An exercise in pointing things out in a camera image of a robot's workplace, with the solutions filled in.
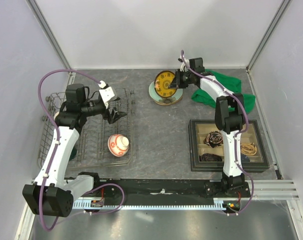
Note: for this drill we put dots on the tan rolled belt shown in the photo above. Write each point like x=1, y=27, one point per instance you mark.
x=248, y=149

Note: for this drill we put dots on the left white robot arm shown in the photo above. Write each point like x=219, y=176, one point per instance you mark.
x=74, y=112

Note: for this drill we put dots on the grey wire dish rack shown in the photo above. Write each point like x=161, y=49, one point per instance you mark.
x=92, y=145

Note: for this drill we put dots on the navy dotted rolled tie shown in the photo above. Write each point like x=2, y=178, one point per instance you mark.
x=245, y=158

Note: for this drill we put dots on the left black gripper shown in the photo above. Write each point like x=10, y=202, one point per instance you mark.
x=114, y=115

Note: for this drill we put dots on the green cloth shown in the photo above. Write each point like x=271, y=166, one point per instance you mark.
x=232, y=84

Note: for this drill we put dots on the aluminium frame rail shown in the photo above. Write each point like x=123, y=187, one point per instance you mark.
x=274, y=190

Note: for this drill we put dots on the dark green cup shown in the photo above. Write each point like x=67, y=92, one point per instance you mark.
x=73, y=154

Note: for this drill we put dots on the white red patterned bowl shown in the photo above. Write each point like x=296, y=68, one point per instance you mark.
x=118, y=145

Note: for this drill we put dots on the dark floral rolled tie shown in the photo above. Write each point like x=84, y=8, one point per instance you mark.
x=214, y=139

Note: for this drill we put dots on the black compartment box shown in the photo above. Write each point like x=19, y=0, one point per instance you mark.
x=199, y=129

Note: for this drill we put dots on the yellow patterned plate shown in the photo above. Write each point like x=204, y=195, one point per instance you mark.
x=162, y=84

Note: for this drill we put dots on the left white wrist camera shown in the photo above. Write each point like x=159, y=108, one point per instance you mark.
x=107, y=93

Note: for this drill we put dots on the blue slotted cable duct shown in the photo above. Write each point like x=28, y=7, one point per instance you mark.
x=92, y=205

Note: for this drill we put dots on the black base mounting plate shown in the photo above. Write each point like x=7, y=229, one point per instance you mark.
x=182, y=191

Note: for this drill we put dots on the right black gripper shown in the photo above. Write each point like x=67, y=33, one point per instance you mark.
x=176, y=83

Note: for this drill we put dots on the dark brown rolled tie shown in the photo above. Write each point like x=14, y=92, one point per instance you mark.
x=210, y=157

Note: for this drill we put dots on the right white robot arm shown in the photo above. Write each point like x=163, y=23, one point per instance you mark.
x=230, y=116

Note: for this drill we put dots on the beige bird plate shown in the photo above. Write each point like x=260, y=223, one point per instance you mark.
x=179, y=101

